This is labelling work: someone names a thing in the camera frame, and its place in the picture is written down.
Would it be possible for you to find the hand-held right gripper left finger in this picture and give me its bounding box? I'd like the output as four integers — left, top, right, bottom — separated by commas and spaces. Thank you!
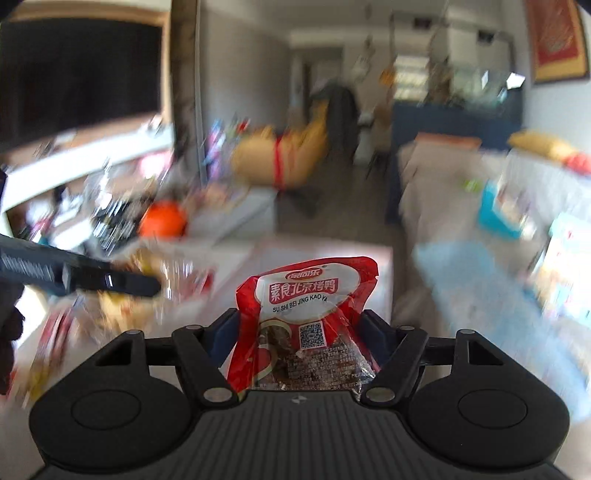
95, 308, 242, 403

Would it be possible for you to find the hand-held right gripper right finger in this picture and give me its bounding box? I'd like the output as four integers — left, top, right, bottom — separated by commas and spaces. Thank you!
359, 309, 506, 404

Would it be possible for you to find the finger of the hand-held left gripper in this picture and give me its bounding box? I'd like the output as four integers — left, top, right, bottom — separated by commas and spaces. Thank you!
58, 258, 162, 298

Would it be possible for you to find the bread packet with barcode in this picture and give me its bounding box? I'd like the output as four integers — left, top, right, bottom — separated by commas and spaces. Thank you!
95, 249, 215, 335

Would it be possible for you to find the red snack packet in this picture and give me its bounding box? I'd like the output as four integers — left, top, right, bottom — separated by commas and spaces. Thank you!
235, 256, 380, 393

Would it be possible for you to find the red sausage packet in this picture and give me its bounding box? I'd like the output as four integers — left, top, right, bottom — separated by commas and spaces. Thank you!
25, 311, 75, 398

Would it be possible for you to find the person's left hand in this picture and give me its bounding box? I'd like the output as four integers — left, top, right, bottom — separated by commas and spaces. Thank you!
0, 281, 25, 395

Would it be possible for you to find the white tablecloth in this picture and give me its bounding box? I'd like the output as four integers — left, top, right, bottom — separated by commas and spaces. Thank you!
0, 231, 591, 480

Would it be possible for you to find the black plum packet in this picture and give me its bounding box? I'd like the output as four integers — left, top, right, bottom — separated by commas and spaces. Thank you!
90, 196, 145, 252

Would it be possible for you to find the orange pumpkin bucket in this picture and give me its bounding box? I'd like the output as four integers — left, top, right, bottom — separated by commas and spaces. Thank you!
139, 200, 188, 239

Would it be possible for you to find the cartoon printed sheet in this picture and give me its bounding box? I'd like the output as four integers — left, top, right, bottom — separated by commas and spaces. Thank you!
412, 241, 591, 402

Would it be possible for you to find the sofa with pale cover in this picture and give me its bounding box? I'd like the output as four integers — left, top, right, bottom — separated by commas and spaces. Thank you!
397, 133, 591, 282

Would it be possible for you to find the teal white device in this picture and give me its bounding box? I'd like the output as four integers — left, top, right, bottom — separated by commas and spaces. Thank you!
477, 181, 526, 239

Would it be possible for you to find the row of colourful bottles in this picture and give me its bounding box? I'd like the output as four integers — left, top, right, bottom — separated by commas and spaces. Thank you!
205, 117, 252, 178

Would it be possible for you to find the red ribbon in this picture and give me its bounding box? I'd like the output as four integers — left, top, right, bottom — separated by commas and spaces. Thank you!
271, 137, 286, 188

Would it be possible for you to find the yellow recliner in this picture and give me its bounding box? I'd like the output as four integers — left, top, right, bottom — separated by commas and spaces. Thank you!
230, 106, 332, 190

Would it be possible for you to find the black television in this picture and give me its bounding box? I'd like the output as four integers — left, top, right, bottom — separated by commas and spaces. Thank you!
0, 21, 165, 145

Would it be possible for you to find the grey coat on rack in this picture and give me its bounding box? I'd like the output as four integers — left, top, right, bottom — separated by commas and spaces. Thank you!
322, 84, 360, 162

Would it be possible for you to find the yellow pillow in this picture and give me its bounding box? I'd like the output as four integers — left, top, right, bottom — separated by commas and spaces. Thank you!
507, 130, 579, 161

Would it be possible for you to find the glass fish tank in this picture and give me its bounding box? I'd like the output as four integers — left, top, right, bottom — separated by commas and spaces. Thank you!
392, 51, 517, 104

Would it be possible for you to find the red pillow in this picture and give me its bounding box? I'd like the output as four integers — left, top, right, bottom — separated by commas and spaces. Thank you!
566, 152, 591, 175

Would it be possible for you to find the framed wall picture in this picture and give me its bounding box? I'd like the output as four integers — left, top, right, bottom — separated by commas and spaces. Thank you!
524, 0, 591, 85

